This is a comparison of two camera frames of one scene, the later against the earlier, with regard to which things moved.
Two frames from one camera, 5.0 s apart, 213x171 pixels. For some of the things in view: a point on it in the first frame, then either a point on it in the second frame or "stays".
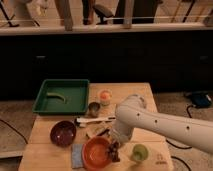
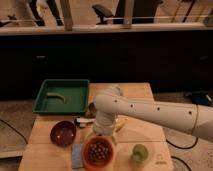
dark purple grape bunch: x=112 y=151 → x=98 y=150
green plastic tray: x=63 y=97 stays
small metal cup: x=93 y=109 stays
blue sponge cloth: x=77 y=156 stays
